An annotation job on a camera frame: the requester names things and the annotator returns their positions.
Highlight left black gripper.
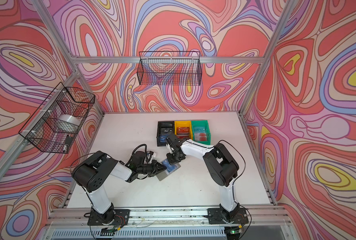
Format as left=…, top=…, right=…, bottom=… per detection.
left=136, top=160, right=167, bottom=178

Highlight red cards in yellow bin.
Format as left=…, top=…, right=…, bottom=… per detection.
left=176, top=127, right=190, bottom=139

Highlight blue credit card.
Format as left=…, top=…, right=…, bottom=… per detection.
left=162, top=159, right=180, bottom=175

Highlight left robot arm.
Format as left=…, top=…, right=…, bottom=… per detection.
left=72, top=144, right=167, bottom=215

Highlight left black wire basket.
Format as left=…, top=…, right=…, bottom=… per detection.
left=19, top=83, right=96, bottom=154

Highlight yellow plastic bin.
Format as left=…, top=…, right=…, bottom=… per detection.
left=175, top=121, right=193, bottom=139

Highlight back black wire basket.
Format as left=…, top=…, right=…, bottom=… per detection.
left=137, top=51, right=202, bottom=86

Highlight white bowl in basket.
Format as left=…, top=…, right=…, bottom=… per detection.
left=57, top=114, right=81, bottom=129

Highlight grey leather card holder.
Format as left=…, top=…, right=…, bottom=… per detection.
left=156, top=159, right=181, bottom=181

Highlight green plastic bin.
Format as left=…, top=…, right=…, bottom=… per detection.
left=191, top=120, right=211, bottom=145

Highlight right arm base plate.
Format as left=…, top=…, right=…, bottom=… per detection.
left=204, top=207, right=249, bottom=226

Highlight black wire basket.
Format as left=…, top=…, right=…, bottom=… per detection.
left=19, top=83, right=96, bottom=154
left=137, top=51, right=202, bottom=86

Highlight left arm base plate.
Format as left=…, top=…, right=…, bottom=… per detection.
left=88, top=208, right=131, bottom=227

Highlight pink cards in green bin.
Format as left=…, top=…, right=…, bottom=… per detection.
left=193, top=126, right=208, bottom=142

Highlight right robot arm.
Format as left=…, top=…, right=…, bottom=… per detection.
left=166, top=134, right=240, bottom=223

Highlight black plastic bin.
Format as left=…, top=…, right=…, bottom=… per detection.
left=156, top=121, right=175, bottom=147

